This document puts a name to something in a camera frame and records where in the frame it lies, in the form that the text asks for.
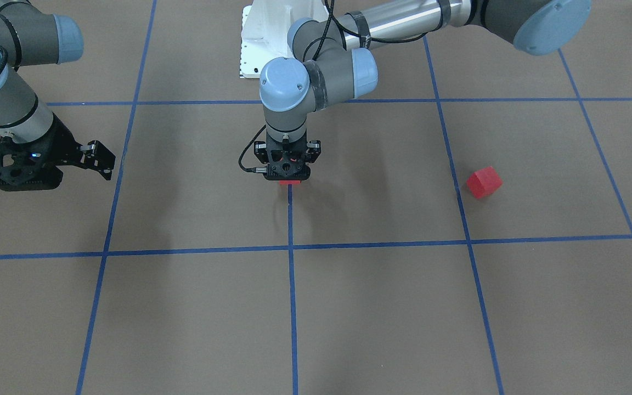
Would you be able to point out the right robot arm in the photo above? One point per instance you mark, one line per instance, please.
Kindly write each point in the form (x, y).
(30, 37)

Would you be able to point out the brown paper table mat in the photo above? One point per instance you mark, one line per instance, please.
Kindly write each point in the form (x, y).
(380, 274)

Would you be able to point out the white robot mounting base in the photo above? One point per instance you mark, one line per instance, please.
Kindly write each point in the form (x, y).
(264, 29)

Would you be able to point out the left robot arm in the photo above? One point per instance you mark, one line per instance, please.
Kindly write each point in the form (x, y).
(331, 62)

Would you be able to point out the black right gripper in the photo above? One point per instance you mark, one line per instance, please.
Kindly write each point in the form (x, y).
(59, 144)

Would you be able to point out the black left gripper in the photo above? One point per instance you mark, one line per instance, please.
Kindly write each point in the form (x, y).
(314, 152)

